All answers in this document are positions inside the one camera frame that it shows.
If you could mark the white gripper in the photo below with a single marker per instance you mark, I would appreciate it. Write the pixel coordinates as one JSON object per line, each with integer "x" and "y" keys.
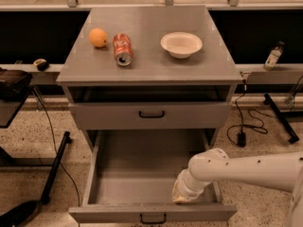
{"x": 184, "y": 185}

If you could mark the grey drawer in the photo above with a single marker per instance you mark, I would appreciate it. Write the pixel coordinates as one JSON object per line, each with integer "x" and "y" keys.
{"x": 132, "y": 174}
{"x": 145, "y": 116}

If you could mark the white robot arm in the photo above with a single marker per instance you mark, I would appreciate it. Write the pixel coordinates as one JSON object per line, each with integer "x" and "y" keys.
{"x": 277, "y": 171}

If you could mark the grey top drawer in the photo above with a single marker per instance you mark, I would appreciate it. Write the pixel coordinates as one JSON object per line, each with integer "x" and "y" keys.
{"x": 145, "y": 116}

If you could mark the grey drawer cabinet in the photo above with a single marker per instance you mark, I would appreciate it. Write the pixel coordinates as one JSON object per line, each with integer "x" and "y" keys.
{"x": 91, "y": 74}

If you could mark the black stand leg right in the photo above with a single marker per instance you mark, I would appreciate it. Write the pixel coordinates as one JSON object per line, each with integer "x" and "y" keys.
{"x": 282, "y": 118}

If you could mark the white bowl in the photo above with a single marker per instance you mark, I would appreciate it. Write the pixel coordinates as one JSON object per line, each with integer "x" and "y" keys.
{"x": 181, "y": 45}

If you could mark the red soda can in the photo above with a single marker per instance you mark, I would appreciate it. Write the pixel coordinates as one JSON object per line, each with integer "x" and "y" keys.
{"x": 123, "y": 52}

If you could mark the black shoe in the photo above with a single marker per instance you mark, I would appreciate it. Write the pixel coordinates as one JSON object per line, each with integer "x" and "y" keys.
{"x": 18, "y": 214}

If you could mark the small clear bottle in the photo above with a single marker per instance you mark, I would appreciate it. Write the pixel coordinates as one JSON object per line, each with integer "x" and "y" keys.
{"x": 274, "y": 56}

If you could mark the orange fruit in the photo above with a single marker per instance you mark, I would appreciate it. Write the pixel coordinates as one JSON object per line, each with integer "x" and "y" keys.
{"x": 98, "y": 37}

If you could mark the yellow black tape measure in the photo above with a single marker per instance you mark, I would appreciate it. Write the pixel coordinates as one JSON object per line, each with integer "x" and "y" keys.
{"x": 41, "y": 64}

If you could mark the black side table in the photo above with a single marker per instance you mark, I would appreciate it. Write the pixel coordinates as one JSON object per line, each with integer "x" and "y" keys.
{"x": 15, "y": 87}

